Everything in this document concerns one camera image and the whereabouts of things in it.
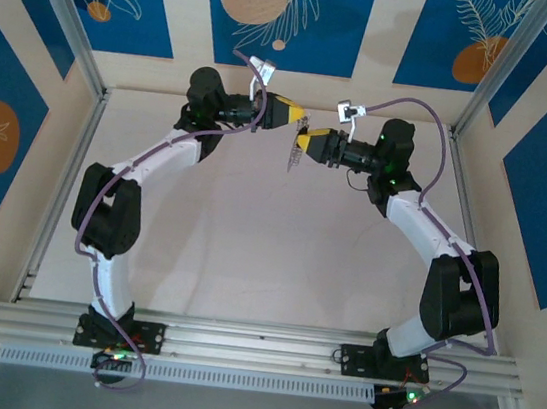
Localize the clear plastic zip bag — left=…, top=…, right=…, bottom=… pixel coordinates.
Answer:
left=285, top=133, right=309, bottom=176

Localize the black electronics board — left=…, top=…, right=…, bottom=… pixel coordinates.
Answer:
left=89, top=347, right=135, bottom=377
left=370, top=381, right=428, bottom=409

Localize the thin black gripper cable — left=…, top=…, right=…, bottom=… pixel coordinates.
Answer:
left=343, top=168, right=373, bottom=194

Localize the aluminium side rail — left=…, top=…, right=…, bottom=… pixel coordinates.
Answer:
left=11, top=77, right=114, bottom=313
left=420, top=126, right=524, bottom=354

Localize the aluminium frame post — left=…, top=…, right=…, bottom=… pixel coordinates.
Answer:
left=451, top=0, right=547, bottom=151
left=4, top=0, right=124, bottom=101

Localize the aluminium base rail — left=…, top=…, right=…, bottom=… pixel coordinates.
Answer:
left=0, top=285, right=530, bottom=409

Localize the grey slotted cable duct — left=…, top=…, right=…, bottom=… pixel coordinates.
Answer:
left=0, top=335, right=380, bottom=409

